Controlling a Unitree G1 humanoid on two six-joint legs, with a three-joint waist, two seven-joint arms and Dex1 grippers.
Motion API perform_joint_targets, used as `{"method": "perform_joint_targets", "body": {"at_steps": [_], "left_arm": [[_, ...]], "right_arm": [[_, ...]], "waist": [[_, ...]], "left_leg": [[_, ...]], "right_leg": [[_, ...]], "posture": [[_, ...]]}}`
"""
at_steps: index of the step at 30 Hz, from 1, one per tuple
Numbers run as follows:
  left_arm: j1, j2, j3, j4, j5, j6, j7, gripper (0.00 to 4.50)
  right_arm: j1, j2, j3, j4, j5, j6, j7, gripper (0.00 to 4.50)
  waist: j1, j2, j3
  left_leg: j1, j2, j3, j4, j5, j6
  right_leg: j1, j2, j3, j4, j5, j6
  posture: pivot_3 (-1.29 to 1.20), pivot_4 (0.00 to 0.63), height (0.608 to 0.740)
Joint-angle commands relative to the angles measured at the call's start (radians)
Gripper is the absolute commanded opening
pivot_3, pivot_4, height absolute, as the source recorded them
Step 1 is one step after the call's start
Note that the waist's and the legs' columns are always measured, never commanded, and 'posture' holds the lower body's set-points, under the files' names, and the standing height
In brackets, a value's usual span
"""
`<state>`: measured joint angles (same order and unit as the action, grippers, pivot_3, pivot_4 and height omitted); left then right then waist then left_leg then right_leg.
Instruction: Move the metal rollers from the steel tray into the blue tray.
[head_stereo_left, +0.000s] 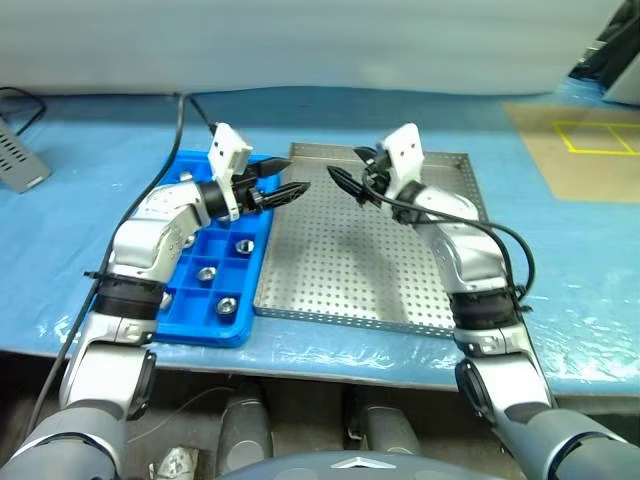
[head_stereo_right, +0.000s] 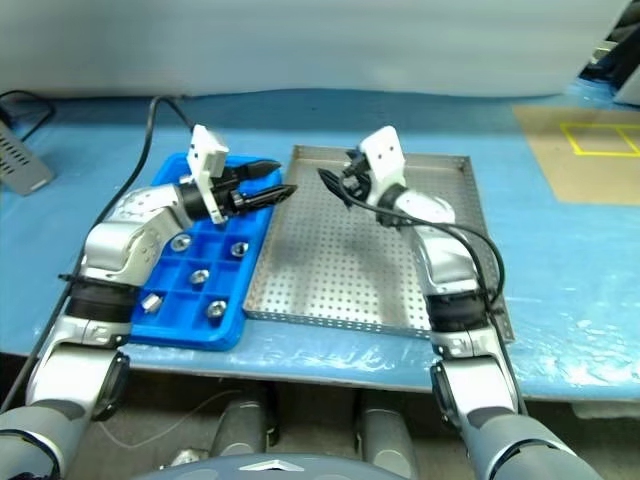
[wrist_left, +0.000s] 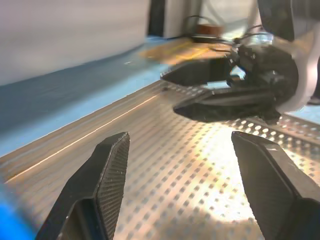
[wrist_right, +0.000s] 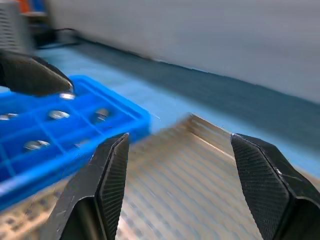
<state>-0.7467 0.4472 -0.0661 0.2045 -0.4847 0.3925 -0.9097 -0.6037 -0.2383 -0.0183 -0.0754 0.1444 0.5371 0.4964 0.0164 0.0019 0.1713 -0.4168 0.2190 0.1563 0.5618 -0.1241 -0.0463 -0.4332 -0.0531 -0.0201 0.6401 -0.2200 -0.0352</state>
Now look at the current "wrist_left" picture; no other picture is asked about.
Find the brown flat mat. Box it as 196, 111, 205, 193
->
138, 41, 226, 66

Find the perforated steel tray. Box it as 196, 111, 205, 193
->
0, 72, 320, 240

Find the blue plastic table cover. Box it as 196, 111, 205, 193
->
0, 34, 251, 161

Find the blue compartment tray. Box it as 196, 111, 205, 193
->
0, 184, 37, 240

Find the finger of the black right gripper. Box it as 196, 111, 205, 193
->
159, 57, 233, 86
172, 87, 282, 124

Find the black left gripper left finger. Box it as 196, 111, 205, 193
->
35, 131, 131, 240

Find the dark upright post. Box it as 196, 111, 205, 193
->
148, 0, 166, 37

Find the brown round object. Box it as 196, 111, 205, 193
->
197, 23, 223, 35

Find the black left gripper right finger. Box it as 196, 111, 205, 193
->
230, 131, 320, 240

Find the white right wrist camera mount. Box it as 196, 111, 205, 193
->
248, 0, 320, 113

